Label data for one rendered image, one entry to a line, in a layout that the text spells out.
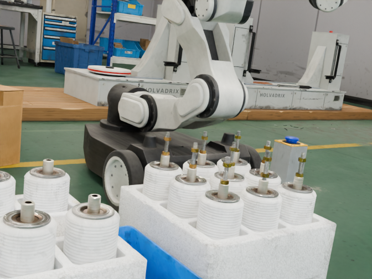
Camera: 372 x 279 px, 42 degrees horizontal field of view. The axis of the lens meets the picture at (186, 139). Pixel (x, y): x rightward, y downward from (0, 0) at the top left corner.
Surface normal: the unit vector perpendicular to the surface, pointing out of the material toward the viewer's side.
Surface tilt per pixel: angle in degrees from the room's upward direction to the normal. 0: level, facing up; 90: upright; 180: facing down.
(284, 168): 90
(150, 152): 46
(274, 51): 90
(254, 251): 90
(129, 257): 0
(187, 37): 113
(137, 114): 90
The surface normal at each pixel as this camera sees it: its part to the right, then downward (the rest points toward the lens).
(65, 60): -0.75, 0.08
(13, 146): 0.83, 0.21
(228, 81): 0.51, -0.49
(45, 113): 0.59, 0.23
